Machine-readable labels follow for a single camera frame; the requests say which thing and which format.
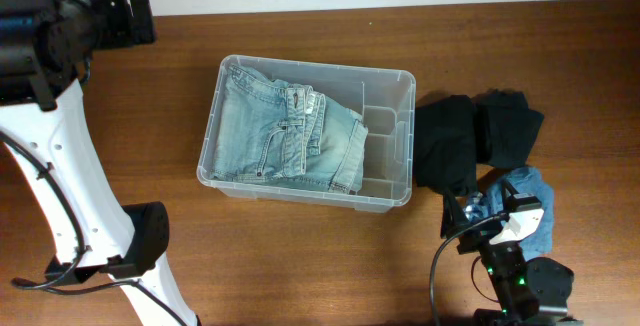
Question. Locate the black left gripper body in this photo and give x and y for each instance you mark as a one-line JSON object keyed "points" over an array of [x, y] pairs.
{"points": [[114, 24]]}

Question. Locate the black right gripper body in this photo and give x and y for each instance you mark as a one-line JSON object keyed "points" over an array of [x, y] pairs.
{"points": [[477, 238]]}

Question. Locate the black garment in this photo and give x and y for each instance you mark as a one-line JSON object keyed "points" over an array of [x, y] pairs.
{"points": [[506, 129], [445, 146]]}

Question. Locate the light blue jeans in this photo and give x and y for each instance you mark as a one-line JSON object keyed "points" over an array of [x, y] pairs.
{"points": [[282, 134]]}

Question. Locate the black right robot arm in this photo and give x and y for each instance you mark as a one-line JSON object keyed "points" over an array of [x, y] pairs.
{"points": [[529, 292]]}

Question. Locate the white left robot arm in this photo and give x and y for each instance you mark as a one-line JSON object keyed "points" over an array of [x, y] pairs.
{"points": [[47, 47]]}

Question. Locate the clear plastic storage bin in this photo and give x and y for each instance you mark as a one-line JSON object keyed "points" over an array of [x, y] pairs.
{"points": [[384, 97]]}

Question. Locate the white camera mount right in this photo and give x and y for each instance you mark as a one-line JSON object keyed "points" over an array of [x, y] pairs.
{"points": [[525, 213]]}

